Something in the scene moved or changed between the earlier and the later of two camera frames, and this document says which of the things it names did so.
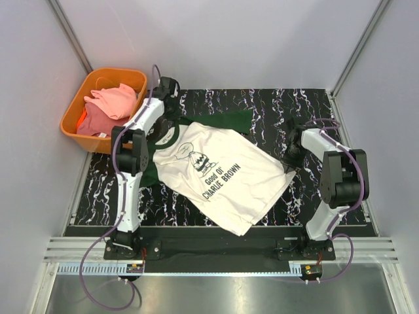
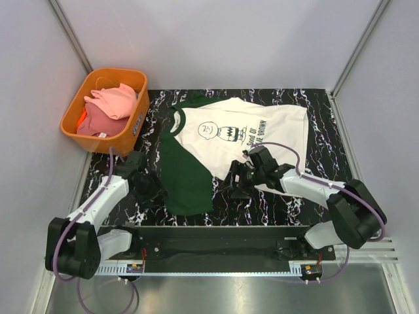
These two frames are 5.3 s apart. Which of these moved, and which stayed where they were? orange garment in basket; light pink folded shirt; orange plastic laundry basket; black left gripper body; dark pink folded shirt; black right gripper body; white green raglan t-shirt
Moved: black right gripper body; white green raglan t-shirt; black left gripper body
Stayed: orange garment in basket; light pink folded shirt; orange plastic laundry basket; dark pink folded shirt
